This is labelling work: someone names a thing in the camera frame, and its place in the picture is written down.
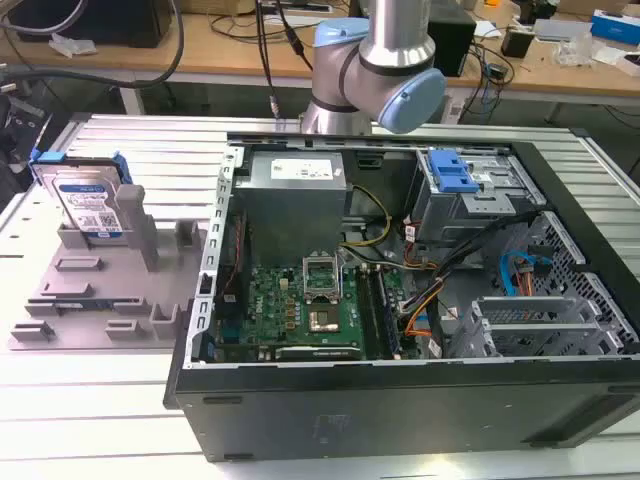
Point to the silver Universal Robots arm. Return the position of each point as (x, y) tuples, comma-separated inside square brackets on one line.
[(380, 75)]

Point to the blue disk bay latch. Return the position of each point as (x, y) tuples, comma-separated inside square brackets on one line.
[(452, 172)]

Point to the silver disk bay cage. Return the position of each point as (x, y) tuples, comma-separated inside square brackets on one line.
[(470, 200)]

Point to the hard disk in blue carrier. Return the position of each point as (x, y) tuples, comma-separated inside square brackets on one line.
[(85, 195)]

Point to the grey power supply unit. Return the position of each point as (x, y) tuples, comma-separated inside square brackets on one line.
[(295, 210)]

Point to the green motherboard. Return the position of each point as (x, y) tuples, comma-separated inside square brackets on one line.
[(290, 305)]

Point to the CPU socket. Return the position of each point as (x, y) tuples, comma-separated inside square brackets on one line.
[(324, 320)]

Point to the black graphics card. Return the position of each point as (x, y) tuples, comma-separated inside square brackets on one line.
[(317, 353)]

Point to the black open PC case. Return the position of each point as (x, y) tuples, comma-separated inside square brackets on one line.
[(400, 400)]

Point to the grey parts rack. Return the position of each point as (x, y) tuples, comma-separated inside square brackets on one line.
[(105, 290)]

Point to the wooden desk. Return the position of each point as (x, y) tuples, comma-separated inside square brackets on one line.
[(210, 47)]

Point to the black computer tower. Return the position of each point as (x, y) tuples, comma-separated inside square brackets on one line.
[(452, 40)]

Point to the RAM stick on rack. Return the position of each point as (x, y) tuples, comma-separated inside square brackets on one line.
[(85, 303)]

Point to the small black cube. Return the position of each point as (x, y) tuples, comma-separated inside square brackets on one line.
[(517, 41)]

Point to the black box on desk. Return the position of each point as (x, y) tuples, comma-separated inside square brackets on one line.
[(100, 20)]

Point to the blue white cardboard box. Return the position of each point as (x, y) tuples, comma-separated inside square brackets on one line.
[(615, 25)]

